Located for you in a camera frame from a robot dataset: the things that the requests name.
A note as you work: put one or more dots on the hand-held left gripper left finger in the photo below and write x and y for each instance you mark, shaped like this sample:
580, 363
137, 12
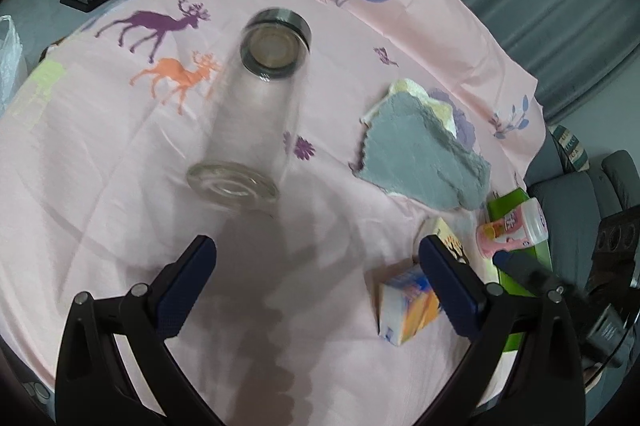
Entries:
186, 286

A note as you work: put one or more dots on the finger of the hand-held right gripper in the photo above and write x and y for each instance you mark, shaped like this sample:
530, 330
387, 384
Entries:
525, 269

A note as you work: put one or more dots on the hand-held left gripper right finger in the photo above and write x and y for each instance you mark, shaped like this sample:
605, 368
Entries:
450, 286

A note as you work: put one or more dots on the pink plastic bottle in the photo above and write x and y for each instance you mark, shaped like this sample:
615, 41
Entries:
510, 226

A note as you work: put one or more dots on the green box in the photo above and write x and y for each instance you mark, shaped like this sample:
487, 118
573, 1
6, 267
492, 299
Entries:
501, 206

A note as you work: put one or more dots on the grey towel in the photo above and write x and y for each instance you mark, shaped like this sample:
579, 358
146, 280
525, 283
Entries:
415, 156

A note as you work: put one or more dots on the yellow white towel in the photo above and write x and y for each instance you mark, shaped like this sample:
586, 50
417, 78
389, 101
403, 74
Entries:
410, 87

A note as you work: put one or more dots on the white orange small carton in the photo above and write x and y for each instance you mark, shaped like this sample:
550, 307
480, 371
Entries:
405, 306

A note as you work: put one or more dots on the yellow tree print box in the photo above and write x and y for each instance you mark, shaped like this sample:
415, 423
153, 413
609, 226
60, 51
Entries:
445, 231

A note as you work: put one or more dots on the grey sofa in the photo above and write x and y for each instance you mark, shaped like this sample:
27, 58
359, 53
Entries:
565, 193

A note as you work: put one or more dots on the patterned cushion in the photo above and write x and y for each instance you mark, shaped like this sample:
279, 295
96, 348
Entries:
570, 146

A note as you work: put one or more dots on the pink printed bed sheet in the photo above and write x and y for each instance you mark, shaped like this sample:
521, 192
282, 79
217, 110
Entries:
100, 156

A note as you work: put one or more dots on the tall clear glass jar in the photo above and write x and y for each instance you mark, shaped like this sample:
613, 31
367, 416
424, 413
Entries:
250, 116

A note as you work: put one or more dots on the white plastic bag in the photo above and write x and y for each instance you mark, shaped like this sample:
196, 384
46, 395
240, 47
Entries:
10, 56

